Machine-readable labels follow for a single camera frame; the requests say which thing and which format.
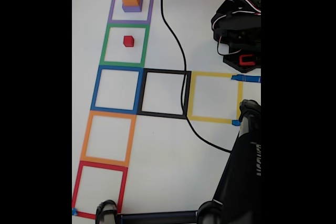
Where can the blue square frame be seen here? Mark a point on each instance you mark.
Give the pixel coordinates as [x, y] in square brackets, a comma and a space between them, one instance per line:
[95, 93]

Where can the red base clamp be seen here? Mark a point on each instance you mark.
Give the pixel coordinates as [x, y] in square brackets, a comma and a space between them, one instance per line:
[241, 60]

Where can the large purple cube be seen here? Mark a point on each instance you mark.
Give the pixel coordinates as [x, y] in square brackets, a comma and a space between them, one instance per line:
[132, 9]

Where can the black square frame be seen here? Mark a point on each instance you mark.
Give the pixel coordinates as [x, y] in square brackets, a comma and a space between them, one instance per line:
[140, 93]

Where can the orange square frame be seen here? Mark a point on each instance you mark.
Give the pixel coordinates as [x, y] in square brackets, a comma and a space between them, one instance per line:
[85, 140]

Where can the black camera tripod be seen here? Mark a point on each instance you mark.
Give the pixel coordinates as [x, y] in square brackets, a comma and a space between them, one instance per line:
[241, 171]

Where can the yellow square frame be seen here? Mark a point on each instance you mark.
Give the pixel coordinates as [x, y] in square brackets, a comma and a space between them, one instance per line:
[191, 98]

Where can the green square frame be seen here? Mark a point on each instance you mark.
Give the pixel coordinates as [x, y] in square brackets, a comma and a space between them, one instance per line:
[103, 48]

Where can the small red cube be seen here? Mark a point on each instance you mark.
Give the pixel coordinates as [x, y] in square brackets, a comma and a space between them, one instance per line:
[128, 41]

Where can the purple square frame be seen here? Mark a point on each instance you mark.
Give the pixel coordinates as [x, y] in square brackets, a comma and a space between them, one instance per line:
[112, 9]

